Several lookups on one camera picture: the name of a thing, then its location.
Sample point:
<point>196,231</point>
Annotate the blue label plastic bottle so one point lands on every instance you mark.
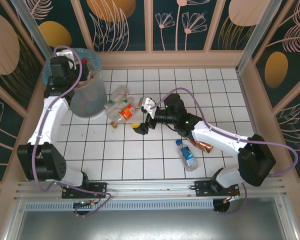
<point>188,156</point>

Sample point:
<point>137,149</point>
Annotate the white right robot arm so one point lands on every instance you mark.
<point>215,137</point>

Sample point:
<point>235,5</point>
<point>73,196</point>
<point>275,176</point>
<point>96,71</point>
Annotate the translucent grey waste bin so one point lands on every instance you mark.
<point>90,100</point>

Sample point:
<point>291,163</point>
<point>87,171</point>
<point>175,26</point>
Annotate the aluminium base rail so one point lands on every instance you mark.
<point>150,190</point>

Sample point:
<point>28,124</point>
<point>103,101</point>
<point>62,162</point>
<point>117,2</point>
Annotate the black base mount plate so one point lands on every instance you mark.
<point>202,190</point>
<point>100,190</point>

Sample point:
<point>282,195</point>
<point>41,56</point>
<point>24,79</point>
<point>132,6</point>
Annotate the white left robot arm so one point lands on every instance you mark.
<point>50,120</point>

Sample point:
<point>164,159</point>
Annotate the aluminium frame post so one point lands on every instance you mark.
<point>30,20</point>
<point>260,25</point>

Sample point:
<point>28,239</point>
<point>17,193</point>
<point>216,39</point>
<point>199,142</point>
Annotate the brown coffee drink bottle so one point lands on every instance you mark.
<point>205,147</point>

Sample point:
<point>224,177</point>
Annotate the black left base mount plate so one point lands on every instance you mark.
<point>100,190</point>

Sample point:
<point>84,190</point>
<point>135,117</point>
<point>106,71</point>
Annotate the orange label plastic bottle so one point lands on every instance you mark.
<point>127,112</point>

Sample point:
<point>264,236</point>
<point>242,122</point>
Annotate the brushed metal plate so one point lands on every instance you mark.
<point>150,225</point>

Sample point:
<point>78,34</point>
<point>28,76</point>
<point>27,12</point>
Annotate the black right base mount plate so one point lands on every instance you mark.
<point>202,190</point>

